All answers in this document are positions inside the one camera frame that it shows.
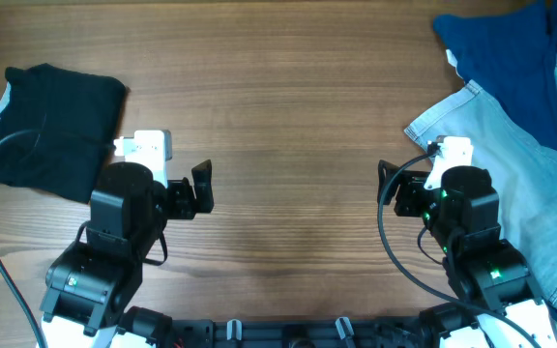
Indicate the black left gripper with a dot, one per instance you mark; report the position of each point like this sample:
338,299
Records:
186,203

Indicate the dark blue shirt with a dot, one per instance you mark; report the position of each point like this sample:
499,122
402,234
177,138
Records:
513,57

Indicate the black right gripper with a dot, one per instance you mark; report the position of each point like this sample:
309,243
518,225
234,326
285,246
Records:
413,183

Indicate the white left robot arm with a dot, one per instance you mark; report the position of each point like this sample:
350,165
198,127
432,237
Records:
94,279

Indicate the black shorts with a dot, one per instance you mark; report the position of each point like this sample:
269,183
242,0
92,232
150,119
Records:
57,129

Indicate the light blue denim jeans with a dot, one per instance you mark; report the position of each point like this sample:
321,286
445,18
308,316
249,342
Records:
523,172

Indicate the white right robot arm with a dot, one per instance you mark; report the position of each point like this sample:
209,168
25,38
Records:
497,301

